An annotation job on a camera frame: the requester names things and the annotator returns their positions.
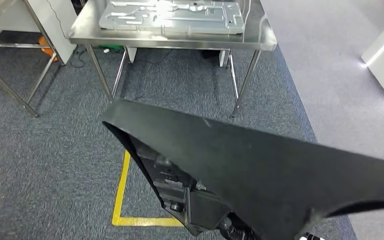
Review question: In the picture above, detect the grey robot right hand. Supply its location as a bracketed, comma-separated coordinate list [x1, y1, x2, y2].
[218, 214, 259, 240]

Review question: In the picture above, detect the black plastic bracket part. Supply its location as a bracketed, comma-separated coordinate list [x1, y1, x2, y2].
[99, 98, 384, 240]

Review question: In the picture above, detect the stainless steel workbench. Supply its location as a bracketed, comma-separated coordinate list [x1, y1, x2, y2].
[67, 0, 278, 118]

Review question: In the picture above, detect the white support block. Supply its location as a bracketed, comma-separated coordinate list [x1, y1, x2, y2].
[125, 46, 139, 64]
[218, 48, 232, 68]

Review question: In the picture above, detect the silver stamped metal panel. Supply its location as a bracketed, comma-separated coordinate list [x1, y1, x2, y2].
[98, 0, 246, 36]

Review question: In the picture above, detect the green object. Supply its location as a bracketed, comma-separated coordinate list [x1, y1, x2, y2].
[98, 44, 125, 53]

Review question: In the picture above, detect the orange object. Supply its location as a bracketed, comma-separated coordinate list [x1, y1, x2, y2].
[38, 35, 59, 63]

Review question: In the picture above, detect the white cabinet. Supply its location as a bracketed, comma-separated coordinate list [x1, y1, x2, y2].
[26, 0, 79, 65]

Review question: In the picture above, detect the steel table frame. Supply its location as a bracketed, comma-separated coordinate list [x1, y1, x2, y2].
[0, 0, 66, 118]

